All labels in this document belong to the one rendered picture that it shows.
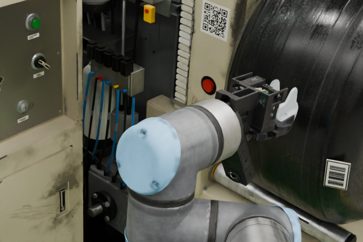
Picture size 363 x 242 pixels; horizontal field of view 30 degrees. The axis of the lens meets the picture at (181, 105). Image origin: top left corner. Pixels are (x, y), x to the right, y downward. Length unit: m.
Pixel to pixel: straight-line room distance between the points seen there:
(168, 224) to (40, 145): 0.77
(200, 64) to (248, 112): 0.54
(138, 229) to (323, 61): 0.43
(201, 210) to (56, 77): 0.80
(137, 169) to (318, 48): 0.42
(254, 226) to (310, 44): 0.40
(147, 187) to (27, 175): 0.80
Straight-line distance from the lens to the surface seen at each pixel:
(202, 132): 0.89
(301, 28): 1.17
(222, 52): 1.48
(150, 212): 0.90
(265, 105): 1.00
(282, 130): 1.06
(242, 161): 1.04
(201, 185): 1.51
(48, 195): 1.72
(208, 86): 1.53
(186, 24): 1.54
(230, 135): 0.93
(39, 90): 1.62
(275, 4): 1.21
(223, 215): 0.92
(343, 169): 1.17
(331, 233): 1.40
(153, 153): 0.84
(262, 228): 0.85
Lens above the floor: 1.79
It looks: 30 degrees down
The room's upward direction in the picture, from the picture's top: 5 degrees clockwise
